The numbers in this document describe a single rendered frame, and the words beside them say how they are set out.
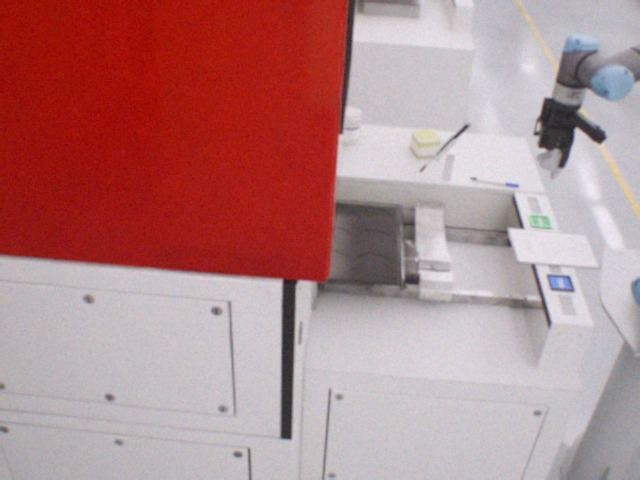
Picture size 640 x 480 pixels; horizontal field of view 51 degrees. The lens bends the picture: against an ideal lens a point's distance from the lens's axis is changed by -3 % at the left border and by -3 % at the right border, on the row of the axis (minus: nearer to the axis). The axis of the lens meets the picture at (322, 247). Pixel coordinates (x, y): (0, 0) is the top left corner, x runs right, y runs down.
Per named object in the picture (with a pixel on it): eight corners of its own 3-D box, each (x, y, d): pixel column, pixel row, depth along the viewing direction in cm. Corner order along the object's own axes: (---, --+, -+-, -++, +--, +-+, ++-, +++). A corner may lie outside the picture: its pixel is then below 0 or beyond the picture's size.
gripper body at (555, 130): (532, 137, 168) (542, 92, 161) (565, 140, 167) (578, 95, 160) (537, 151, 161) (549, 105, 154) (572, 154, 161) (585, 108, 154)
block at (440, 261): (418, 268, 172) (419, 258, 171) (417, 260, 175) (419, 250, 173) (449, 270, 172) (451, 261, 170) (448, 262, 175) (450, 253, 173)
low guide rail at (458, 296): (323, 292, 172) (324, 282, 171) (324, 287, 174) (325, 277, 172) (520, 308, 171) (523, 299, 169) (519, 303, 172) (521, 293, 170)
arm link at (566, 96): (583, 78, 158) (592, 91, 151) (578, 96, 160) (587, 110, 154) (552, 75, 158) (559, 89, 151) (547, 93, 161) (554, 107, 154)
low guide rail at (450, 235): (330, 232, 194) (331, 223, 192) (331, 228, 196) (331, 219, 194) (505, 246, 192) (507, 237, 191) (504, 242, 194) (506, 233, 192)
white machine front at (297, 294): (281, 439, 134) (283, 283, 111) (315, 216, 200) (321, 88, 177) (296, 440, 134) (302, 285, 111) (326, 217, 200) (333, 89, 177)
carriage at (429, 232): (418, 299, 167) (419, 290, 165) (413, 218, 196) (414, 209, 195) (450, 302, 167) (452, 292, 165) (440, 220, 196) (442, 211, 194)
